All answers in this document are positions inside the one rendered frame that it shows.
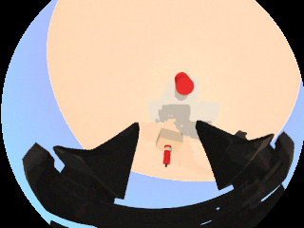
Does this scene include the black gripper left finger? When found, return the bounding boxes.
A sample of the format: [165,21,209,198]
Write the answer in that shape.
[53,122,140,200]

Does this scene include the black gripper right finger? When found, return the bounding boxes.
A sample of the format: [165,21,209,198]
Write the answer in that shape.
[195,121,275,191]

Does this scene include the small cream block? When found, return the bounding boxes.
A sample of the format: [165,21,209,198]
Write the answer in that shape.
[155,128,183,155]

